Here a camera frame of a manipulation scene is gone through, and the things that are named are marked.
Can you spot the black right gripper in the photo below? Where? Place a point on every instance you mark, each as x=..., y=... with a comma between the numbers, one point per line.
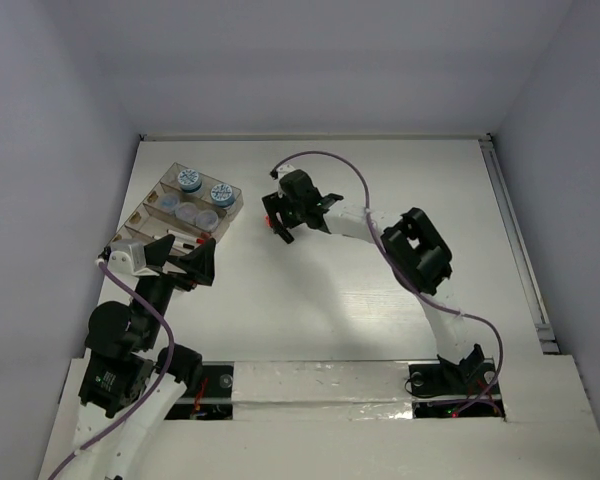
x=271, y=202

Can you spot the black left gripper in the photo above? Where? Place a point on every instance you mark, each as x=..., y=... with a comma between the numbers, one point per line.
x=200, y=264

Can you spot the black-capped white marker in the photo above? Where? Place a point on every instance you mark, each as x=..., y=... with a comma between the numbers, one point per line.
x=173, y=242

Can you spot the red-capped white marker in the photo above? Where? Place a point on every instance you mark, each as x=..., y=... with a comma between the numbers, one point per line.
x=186, y=238

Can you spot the clear paper clip jar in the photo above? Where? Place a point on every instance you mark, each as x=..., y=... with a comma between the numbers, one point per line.
x=207, y=220
x=186, y=212

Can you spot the clear jar of paper clips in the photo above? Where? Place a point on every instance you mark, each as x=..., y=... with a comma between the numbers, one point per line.
x=168, y=203

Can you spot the blue-lidded cleaning gel jar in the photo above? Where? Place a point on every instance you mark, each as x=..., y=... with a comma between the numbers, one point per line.
x=190, y=182

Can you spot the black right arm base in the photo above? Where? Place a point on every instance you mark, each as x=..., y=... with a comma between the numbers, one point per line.
x=435, y=397

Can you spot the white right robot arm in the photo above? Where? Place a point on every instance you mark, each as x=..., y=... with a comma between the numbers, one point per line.
x=414, y=249

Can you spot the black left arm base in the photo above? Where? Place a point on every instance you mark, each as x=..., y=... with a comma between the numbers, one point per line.
x=212, y=398

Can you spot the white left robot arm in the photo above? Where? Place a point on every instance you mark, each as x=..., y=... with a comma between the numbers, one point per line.
x=136, y=371

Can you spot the clear three-bin organizer tray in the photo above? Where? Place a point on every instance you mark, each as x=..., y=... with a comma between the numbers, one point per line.
x=147, y=220

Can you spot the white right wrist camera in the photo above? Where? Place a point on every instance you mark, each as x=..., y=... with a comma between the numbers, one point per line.
x=278, y=173

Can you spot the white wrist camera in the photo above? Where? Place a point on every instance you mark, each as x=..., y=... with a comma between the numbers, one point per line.
x=127, y=257
x=278, y=173

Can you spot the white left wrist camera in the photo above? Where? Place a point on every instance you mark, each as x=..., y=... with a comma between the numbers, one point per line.
x=127, y=257

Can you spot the metal rail on table edge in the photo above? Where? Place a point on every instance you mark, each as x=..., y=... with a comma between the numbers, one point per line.
x=530, y=286

